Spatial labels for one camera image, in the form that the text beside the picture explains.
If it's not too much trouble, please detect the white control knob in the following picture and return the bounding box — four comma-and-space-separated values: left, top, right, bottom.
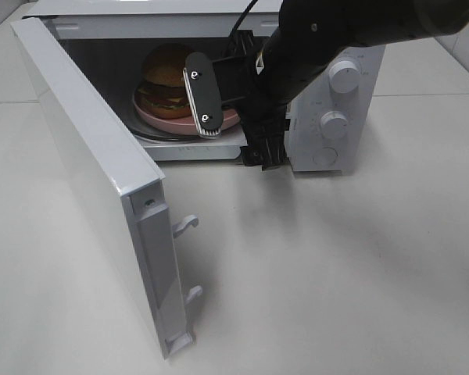
320, 111, 349, 141
328, 59, 360, 94

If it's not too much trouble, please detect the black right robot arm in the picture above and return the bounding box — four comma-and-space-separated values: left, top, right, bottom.
183, 1, 469, 172

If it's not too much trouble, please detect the round white door button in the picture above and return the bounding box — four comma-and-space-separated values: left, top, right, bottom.
313, 147, 338, 169

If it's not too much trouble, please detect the burger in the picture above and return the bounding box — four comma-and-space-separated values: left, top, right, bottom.
134, 43, 194, 120

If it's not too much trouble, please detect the white microwave door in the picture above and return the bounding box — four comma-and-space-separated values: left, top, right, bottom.
12, 18, 202, 358

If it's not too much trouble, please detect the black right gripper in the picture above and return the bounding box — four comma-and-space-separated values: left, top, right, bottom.
183, 37, 297, 170

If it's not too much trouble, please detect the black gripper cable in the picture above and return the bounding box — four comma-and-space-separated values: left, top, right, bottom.
222, 0, 261, 59

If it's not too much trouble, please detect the white microwave oven body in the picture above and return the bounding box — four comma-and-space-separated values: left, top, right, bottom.
13, 1, 385, 172

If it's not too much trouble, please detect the glass microwave turntable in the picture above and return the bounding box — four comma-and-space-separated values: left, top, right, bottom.
131, 112, 243, 144

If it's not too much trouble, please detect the pink plate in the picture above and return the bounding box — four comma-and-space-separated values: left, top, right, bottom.
132, 90, 240, 137

